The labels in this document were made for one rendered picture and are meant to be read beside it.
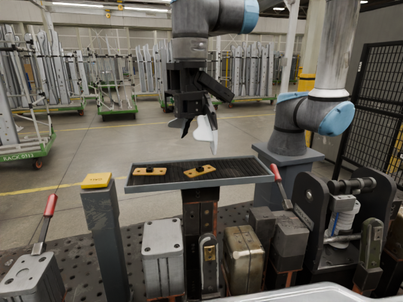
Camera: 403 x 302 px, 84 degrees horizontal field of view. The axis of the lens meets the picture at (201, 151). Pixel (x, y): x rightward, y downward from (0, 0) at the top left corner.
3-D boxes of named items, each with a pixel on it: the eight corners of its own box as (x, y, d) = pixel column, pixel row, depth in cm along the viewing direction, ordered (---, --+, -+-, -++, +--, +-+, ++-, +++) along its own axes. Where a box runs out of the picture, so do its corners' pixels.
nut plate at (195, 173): (190, 178, 56) (189, 174, 56) (182, 172, 59) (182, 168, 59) (216, 170, 61) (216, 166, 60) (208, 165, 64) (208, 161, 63)
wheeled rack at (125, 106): (139, 120, 605) (132, 48, 541) (99, 123, 575) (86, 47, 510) (134, 107, 773) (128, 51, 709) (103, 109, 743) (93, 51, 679)
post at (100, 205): (105, 317, 69) (77, 194, 53) (110, 293, 76) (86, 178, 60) (131, 313, 71) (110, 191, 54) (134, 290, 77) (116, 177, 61)
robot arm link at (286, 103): (288, 120, 96) (293, 88, 92) (316, 128, 85) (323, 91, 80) (267, 124, 91) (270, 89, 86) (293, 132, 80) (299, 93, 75)
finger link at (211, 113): (204, 136, 52) (192, 102, 53) (210, 135, 53) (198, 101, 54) (214, 128, 48) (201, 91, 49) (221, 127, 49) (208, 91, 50)
